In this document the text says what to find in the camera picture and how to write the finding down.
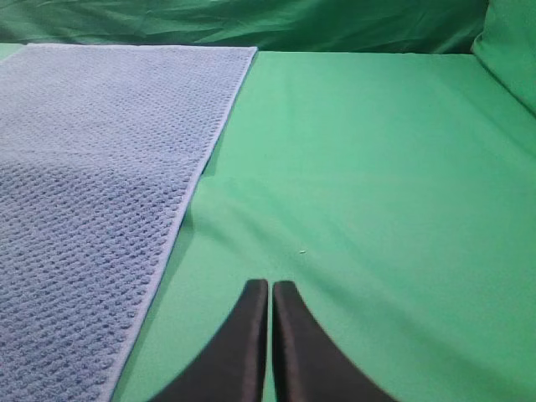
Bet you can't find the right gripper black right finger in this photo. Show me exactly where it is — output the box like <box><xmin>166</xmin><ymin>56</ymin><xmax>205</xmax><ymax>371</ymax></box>
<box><xmin>272</xmin><ymin>281</ymin><xmax>394</xmax><ymax>401</ymax></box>

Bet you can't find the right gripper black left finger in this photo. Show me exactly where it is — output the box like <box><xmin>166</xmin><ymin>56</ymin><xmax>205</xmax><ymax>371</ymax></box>
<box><xmin>152</xmin><ymin>279</ymin><xmax>268</xmax><ymax>401</ymax></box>

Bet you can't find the blue waffle-weave towel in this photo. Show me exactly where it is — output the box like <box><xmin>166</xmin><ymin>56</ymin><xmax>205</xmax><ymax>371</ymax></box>
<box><xmin>1</xmin><ymin>44</ymin><xmax>256</xmax><ymax>401</ymax></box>

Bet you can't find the green table cover cloth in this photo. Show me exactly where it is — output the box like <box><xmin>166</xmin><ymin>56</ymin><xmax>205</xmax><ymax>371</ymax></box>
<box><xmin>0</xmin><ymin>0</ymin><xmax>536</xmax><ymax>402</ymax></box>

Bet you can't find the green backdrop cloth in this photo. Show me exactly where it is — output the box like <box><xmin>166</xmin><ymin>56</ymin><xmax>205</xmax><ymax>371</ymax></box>
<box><xmin>0</xmin><ymin>0</ymin><xmax>536</xmax><ymax>55</ymax></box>

